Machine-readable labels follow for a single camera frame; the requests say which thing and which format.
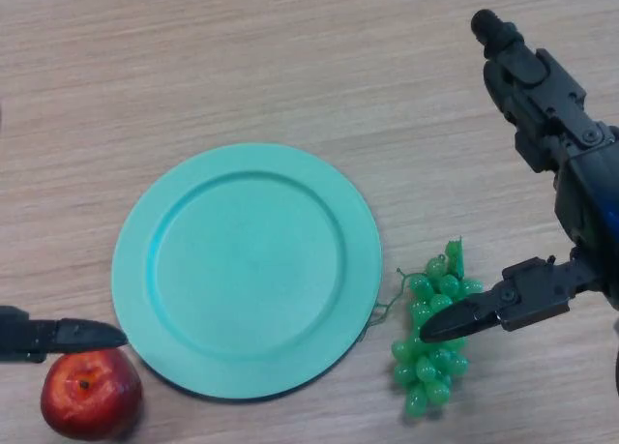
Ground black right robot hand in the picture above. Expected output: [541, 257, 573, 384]
[419, 9, 619, 344]

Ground green grape bunch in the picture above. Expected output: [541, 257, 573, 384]
[390, 238, 485, 422]

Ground teal round plate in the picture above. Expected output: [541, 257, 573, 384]
[110, 142, 383, 400]

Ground red apple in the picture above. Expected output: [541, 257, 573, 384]
[40, 349, 145, 440]

